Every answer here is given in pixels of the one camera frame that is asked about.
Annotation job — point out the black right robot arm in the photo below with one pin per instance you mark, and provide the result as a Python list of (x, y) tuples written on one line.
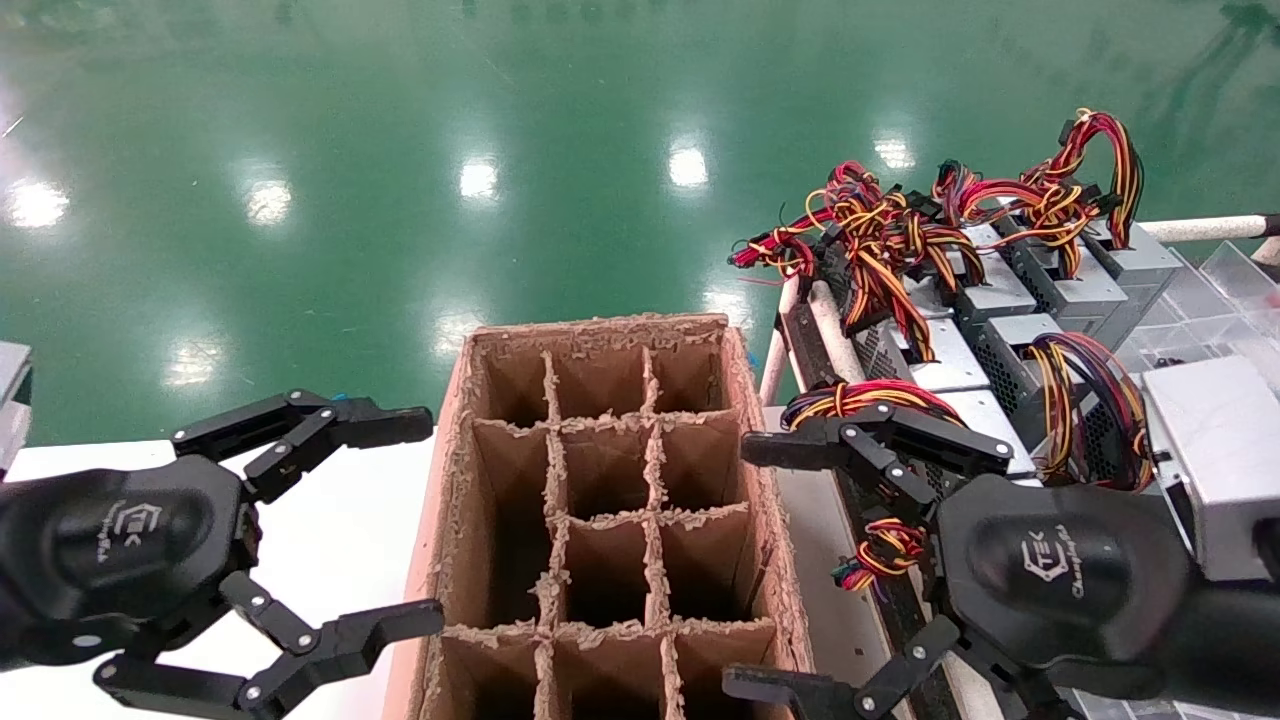
[(1240, 650)]

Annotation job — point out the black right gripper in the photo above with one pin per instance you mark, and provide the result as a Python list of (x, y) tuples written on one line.
[(1070, 575)]

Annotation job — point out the brown cardboard box with dividers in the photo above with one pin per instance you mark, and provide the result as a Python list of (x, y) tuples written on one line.
[(600, 460)]

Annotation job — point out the clear plastic divider tray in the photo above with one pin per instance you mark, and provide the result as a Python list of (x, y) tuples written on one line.
[(1230, 290)]

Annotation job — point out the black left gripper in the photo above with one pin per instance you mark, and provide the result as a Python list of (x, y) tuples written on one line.
[(120, 540)]

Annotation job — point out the row of grey power supplies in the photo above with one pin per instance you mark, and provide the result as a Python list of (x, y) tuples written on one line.
[(828, 318)]

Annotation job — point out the short white padded rack tube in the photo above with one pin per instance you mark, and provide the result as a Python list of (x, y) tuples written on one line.
[(775, 370)]

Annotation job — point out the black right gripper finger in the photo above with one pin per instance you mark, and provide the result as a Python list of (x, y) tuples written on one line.
[(800, 695)]

